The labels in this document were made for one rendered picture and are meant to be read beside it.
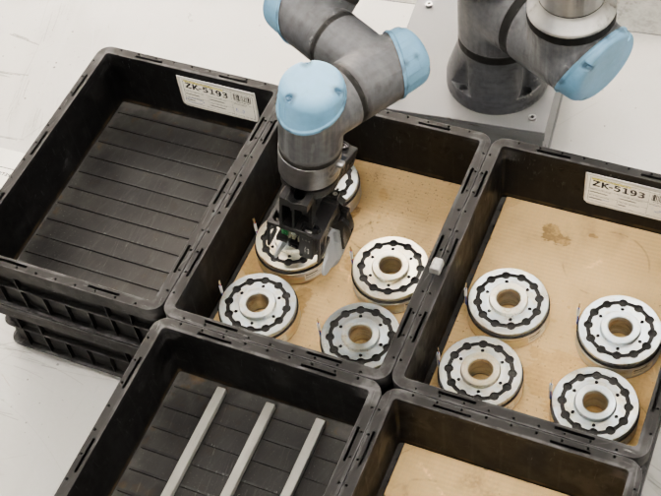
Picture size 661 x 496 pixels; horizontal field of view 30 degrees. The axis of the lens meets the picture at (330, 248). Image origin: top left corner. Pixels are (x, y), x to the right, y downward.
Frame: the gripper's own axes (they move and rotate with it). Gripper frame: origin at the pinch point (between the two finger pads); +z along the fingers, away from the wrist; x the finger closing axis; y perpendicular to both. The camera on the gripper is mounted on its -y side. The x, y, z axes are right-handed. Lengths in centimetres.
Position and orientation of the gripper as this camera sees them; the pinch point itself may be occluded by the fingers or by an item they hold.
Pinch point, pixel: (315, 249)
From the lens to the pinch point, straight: 164.3
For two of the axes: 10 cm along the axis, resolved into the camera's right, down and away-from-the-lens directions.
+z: -0.2, 5.6, 8.3
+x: 9.2, 3.3, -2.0
